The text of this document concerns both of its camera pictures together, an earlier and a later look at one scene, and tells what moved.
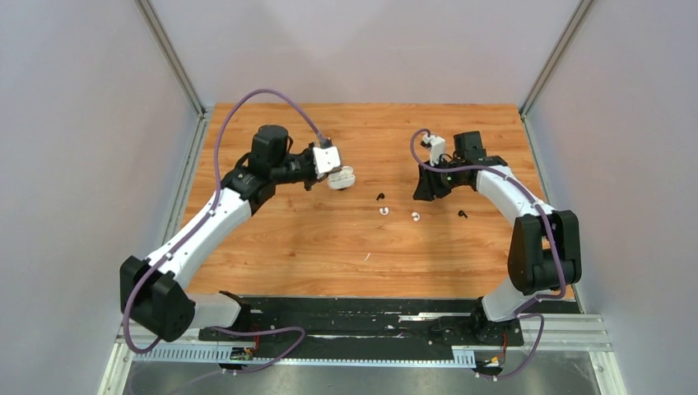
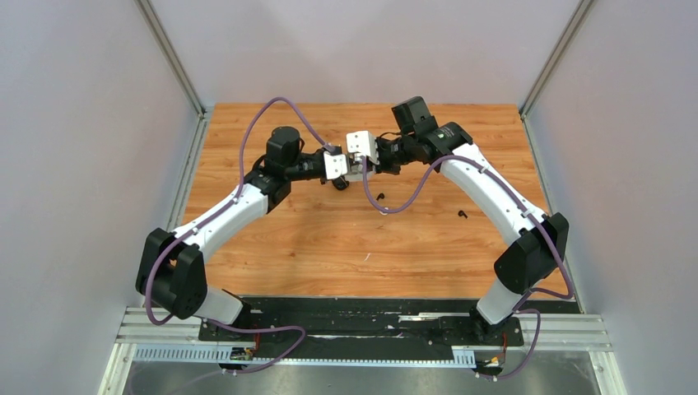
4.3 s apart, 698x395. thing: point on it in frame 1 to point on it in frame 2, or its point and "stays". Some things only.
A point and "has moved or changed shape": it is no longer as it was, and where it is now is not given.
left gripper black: x=313 y=178 to x=324 y=182
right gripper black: x=427 y=188 to x=380 y=166
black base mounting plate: x=365 y=322 stays
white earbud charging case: x=342 y=180 has moved or changed shape
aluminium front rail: x=562 y=333 stays
